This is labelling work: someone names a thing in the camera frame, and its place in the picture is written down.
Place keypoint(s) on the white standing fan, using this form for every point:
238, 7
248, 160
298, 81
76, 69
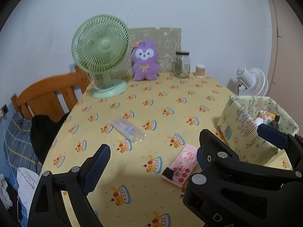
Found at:
252, 82

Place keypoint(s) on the orange wooden chair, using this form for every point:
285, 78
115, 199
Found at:
41, 98

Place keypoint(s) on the beige door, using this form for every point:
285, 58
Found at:
285, 70

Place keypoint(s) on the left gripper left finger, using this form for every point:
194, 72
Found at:
48, 207

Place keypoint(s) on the yellow patterned storage box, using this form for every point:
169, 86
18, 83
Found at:
239, 129

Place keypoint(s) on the cotton swab container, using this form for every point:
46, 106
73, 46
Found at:
200, 71

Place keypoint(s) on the glass jar dark lid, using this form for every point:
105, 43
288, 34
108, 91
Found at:
181, 64

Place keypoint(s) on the blue plaid bedding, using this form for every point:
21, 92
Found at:
16, 148

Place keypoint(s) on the clear pink sock package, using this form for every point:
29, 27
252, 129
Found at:
127, 129

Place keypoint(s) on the black cushion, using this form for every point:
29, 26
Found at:
42, 134

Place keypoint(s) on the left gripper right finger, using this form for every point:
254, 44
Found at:
230, 192

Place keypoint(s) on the green desk fan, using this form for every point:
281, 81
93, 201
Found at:
100, 44

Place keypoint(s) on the yellow cartoon tablecloth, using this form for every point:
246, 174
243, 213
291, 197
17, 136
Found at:
146, 128

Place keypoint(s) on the purple plush bunny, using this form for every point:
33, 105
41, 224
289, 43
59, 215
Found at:
144, 56

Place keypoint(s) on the patterned cardboard backboard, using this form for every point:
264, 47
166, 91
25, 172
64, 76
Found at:
168, 41

